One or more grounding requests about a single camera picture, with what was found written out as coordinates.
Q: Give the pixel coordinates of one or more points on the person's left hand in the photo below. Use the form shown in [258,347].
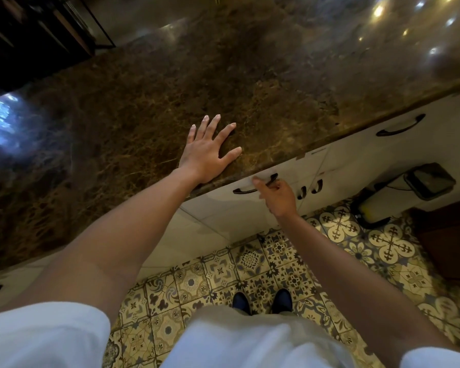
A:
[207,157]

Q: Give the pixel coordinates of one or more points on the person's right hand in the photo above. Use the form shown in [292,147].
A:
[281,199]

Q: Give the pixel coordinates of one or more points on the cream white drawer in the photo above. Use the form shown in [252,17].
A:
[218,200]

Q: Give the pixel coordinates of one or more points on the person's left forearm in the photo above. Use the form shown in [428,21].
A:
[119,233]

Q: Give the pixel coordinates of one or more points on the person's right forearm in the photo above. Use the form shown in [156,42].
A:
[349,287]

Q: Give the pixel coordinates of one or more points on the person's dark shoe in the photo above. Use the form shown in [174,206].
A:
[240,302]
[281,300]

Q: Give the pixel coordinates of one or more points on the person's white shirt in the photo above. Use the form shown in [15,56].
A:
[253,348]

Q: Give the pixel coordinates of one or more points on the black and yellow device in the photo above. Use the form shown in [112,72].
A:
[355,212]

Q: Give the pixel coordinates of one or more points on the cream counter cabinet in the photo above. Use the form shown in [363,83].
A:
[368,157]

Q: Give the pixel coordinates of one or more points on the dark brown wooden panel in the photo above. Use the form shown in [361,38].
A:
[448,249]

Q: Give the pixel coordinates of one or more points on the black metal shelf rack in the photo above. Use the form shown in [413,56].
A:
[30,38]

